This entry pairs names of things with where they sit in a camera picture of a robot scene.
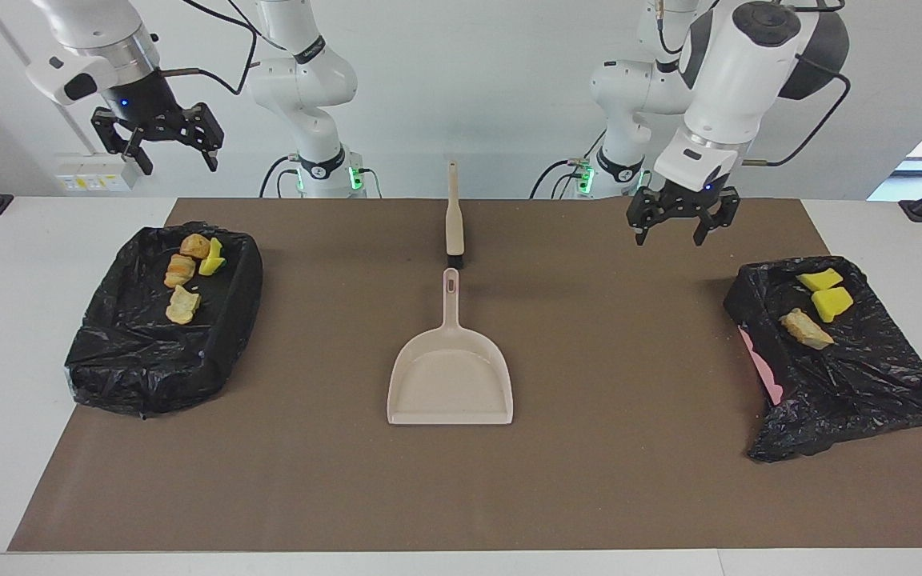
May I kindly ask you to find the beige hand brush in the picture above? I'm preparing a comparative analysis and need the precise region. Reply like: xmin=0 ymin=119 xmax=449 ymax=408
xmin=444 ymin=160 xmax=467 ymax=270

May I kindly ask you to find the beige plastic dustpan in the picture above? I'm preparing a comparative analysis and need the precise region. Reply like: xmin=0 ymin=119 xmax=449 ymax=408
xmin=386 ymin=267 xmax=515 ymax=426

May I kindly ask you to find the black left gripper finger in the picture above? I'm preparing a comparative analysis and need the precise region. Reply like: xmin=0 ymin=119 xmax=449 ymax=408
xmin=626 ymin=189 xmax=663 ymax=247
xmin=691 ymin=186 xmax=743 ymax=247

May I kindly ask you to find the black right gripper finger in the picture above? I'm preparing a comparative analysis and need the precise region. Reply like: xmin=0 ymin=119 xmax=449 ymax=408
xmin=181 ymin=102 xmax=226 ymax=172
xmin=90 ymin=106 xmax=154 ymax=176

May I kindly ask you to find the striped toy croissant piece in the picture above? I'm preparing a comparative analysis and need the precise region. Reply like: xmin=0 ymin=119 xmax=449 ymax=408
xmin=162 ymin=254 xmax=197 ymax=290
xmin=778 ymin=307 xmax=836 ymax=351

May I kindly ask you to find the pink plastic bin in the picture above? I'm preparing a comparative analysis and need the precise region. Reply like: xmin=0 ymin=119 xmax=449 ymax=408
xmin=737 ymin=324 xmax=784 ymax=406

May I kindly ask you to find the pale cream bread piece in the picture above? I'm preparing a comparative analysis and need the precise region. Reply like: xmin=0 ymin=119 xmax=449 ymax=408
xmin=165 ymin=285 xmax=202 ymax=326

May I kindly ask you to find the crumpled black trash bag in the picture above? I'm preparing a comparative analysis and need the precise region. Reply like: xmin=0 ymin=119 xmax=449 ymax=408
xmin=723 ymin=256 xmax=922 ymax=463

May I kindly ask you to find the white wall socket box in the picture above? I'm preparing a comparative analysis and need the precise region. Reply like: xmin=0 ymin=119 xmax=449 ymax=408
xmin=55 ymin=152 xmax=140 ymax=193

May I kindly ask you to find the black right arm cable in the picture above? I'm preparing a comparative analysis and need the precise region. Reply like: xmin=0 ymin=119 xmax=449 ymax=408
xmin=153 ymin=0 xmax=386 ymax=199

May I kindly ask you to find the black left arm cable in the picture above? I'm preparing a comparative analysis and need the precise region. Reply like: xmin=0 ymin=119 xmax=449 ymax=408
xmin=529 ymin=0 xmax=852 ymax=199

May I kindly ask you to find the brown table mat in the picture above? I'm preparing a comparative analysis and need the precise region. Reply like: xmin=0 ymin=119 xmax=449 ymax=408
xmin=6 ymin=198 xmax=922 ymax=553

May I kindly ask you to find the black bag-lined trash bin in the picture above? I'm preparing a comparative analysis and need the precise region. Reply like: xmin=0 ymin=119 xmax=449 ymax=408
xmin=63 ymin=222 xmax=264 ymax=418

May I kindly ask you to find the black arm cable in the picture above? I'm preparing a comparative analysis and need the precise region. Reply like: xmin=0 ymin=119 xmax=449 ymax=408
xmin=153 ymin=0 xmax=386 ymax=199
xmin=529 ymin=0 xmax=852 ymax=199

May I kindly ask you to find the yellow sponge piece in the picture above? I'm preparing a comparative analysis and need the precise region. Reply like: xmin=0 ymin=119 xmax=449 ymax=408
xmin=810 ymin=286 xmax=856 ymax=325
xmin=198 ymin=237 xmax=227 ymax=278
xmin=796 ymin=266 xmax=845 ymax=294

